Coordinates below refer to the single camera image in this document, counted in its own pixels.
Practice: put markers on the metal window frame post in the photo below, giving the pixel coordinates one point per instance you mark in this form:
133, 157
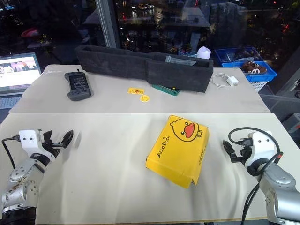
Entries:
105, 23

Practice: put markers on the grey box with red label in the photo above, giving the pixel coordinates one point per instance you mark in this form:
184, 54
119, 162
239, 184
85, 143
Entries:
291, 124

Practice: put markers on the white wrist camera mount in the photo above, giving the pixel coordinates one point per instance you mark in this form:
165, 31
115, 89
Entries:
261, 146
28, 138

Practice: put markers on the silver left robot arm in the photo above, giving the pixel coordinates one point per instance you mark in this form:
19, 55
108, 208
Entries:
21, 174

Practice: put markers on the grey handheld controller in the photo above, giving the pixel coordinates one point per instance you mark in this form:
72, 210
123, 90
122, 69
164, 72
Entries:
78, 85

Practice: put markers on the white mesh basket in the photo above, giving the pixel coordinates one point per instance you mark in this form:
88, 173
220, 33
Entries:
259, 86

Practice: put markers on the clear plastic bag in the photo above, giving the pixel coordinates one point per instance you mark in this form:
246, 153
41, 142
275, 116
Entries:
180, 61

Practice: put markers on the yellow duck cardboard box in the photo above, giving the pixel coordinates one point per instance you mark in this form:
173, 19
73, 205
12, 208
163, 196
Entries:
178, 152

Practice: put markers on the long black felt tray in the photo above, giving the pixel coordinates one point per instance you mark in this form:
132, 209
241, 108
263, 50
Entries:
117, 63

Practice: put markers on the green board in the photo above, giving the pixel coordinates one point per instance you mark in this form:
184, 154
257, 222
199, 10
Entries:
172, 92

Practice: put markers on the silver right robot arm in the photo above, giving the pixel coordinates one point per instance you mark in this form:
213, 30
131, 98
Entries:
279, 182

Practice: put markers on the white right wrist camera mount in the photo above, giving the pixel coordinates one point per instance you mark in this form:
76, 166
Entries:
261, 146

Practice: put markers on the yellow rectangular tag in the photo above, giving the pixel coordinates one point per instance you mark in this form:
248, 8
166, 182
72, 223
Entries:
136, 91

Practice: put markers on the beige table cloth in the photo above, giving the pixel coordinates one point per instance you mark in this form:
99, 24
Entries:
112, 103
105, 164

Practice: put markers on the white dome lamp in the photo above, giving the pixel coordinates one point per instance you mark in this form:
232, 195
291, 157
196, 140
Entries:
203, 52

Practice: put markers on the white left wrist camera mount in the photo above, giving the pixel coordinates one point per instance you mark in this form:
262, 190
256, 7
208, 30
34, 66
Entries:
28, 138

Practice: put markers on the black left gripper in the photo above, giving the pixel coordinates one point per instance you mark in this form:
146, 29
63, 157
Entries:
49, 145

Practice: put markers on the yellow round sticker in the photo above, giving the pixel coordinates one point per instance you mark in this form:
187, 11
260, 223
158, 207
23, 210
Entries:
144, 98

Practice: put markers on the open laptop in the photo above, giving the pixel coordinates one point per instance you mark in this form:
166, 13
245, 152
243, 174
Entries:
17, 70

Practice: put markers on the brown plush toy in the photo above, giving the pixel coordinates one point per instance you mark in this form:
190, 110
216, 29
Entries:
254, 68

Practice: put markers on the white charger plug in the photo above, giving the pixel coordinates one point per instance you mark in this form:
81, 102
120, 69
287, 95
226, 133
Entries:
232, 81

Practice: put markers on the blue plastic bin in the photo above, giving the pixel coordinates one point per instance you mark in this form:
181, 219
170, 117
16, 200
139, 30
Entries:
225, 55
257, 77

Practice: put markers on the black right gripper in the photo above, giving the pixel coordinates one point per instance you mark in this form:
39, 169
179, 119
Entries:
245, 143

